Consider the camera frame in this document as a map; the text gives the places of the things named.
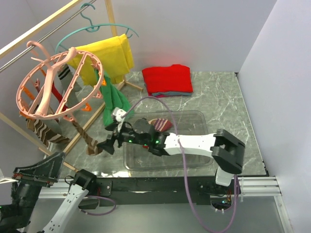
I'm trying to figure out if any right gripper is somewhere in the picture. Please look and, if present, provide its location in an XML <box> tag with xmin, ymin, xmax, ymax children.
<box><xmin>96</xmin><ymin>120</ymin><xmax>150</xmax><ymax>154</ymax></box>

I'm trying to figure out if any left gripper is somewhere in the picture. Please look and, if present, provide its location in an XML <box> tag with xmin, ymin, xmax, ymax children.
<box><xmin>12</xmin><ymin>150</ymin><xmax>66</xmax><ymax>228</ymax></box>

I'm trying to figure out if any brown striped sock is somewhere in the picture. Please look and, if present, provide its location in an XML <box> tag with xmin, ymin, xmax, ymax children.
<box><xmin>72</xmin><ymin>120</ymin><xmax>103</xmax><ymax>156</ymax></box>

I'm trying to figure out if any purple striped beige sock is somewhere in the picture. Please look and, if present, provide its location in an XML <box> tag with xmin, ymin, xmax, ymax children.
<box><xmin>148</xmin><ymin>118</ymin><xmax>173</xmax><ymax>132</ymax></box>

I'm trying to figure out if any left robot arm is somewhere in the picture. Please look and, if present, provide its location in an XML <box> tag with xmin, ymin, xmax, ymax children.
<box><xmin>0</xmin><ymin>152</ymin><xmax>97</xmax><ymax>233</ymax></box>

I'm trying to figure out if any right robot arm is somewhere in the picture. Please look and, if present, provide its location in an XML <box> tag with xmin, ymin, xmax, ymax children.
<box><xmin>97</xmin><ymin>118</ymin><xmax>245</xmax><ymax>194</ymax></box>

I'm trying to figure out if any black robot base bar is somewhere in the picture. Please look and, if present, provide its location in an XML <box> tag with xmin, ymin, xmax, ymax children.
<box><xmin>89</xmin><ymin>176</ymin><xmax>235</xmax><ymax>205</ymax></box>

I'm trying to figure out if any pink round clip hanger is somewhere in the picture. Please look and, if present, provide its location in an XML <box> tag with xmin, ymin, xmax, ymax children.
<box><xmin>16</xmin><ymin>40</ymin><xmax>104</xmax><ymax>122</ymax></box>

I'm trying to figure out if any teal plastic hanger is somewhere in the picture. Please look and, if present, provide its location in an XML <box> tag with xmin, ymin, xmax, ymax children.
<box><xmin>54</xmin><ymin>0</ymin><xmax>139</xmax><ymax>52</ymax></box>

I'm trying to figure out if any clear plastic tray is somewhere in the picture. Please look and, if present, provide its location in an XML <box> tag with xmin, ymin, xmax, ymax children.
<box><xmin>123</xmin><ymin>110</ymin><xmax>212</xmax><ymax>171</ymax></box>

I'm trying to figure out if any green cloth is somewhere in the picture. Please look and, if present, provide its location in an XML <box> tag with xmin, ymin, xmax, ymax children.
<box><xmin>99</xmin><ymin>72</ymin><xmax>131</xmax><ymax>128</ymax></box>

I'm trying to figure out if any grey folded shirt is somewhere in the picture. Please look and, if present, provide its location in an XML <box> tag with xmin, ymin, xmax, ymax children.
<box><xmin>145</xmin><ymin>83</ymin><xmax>193</xmax><ymax>98</ymax></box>

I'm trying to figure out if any yellow cloth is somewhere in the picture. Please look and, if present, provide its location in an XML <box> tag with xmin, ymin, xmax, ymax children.
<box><xmin>67</xmin><ymin>34</ymin><xmax>134</xmax><ymax>86</ymax></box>

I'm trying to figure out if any red folded shirt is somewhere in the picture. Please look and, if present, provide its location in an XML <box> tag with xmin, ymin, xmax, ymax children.
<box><xmin>142</xmin><ymin>64</ymin><xmax>193</xmax><ymax>95</ymax></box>

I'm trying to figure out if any metal hanging rod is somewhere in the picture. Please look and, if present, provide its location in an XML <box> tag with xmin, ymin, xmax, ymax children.
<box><xmin>0</xmin><ymin>0</ymin><xmax>98</xmax><ymax>72</ymax></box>

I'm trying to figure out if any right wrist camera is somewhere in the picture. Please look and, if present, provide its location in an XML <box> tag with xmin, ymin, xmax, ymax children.
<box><xmin>111</xmin><ymin>107</ymin><xmax>127</xmax><ymax>132</ymax></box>

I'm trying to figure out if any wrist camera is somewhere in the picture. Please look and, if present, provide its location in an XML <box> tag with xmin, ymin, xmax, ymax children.
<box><xmin>0</xmin><ymin>169</ymin><xmax>16</xmax><ymax>184</ymax></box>
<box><xmin>111</xmin><ymin>107</ymin><xmax>127</xmax><ymax>132</ymax></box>

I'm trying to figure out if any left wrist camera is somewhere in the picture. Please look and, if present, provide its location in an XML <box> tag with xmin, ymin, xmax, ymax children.
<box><xmin>0</xmin><ymin>169</ymin><xmax>16</xmax><ymax>184</ymax></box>

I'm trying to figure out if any wooden clothes rack frame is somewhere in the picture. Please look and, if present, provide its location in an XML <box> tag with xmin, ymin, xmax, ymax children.
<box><xmin>0</xmin><ymin>0</ymin><xmax>143</xmax><ymax>172</ymax></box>

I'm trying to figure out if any aluminium rail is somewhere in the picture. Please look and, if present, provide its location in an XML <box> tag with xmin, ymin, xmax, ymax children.
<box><xmin>39</xmin><ymin>177</ymin><xmax>282</xmax><ymax>199</ymax></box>

